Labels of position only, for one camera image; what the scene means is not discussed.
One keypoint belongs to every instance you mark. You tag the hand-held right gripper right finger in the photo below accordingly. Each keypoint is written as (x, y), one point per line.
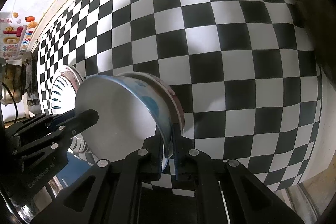
(181, 161)

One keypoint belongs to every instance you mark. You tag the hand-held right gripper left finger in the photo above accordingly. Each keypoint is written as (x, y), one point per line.
(152, 161)

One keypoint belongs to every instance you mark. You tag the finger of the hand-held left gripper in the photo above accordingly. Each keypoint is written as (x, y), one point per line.
(59, 120)
(84, 119)

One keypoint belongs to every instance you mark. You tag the white plate dark striped rim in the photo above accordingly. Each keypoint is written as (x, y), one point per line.
(56, 98)

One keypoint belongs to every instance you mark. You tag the white bowl blue print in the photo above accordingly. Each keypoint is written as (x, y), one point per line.
(118, 113)

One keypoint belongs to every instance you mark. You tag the white plate pink floral print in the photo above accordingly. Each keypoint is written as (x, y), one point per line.
(72, 74)

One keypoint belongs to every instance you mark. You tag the white bowl pink print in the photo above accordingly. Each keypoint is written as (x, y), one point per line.
(173, 100)

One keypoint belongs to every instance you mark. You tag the black gas stove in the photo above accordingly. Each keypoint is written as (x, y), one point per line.
(32, 74)

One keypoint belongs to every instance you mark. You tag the stainless steel steamer pot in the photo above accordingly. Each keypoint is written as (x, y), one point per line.
(10, 82)

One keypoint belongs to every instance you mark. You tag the black white checkered tablecloth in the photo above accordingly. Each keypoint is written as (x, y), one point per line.
(236, 56)

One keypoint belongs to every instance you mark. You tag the colourful wall sticker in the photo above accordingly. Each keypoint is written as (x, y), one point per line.
(15, 37)

